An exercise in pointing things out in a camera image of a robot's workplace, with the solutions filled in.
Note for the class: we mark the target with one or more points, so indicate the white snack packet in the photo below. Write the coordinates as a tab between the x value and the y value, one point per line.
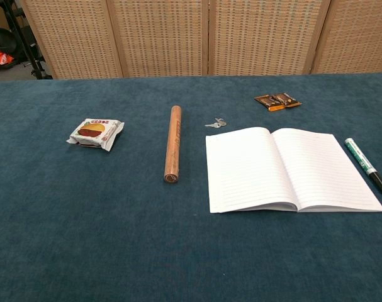
94	133

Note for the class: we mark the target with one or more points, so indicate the small silver keys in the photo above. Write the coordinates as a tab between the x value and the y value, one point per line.
216	124

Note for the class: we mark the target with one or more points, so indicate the green and black marker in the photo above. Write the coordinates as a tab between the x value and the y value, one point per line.
363	163

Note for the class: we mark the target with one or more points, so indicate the dark blue table cloth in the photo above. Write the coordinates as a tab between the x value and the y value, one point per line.
115	226

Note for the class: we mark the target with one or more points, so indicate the orange brown chocolate bar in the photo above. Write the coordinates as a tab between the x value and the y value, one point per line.
288	99
267	102

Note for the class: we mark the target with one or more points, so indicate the black tripod stand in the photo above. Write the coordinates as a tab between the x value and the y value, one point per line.
28	47

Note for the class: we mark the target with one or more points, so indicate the white lined notebook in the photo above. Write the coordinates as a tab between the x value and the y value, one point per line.
250	170

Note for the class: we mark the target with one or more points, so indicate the copper coloured tube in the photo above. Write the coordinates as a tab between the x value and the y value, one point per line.
173	144

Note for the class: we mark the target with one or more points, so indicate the orange and white bag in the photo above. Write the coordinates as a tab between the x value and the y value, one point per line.
2	58

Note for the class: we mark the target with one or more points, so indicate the woven rattan folding screen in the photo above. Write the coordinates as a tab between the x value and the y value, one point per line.
165	37

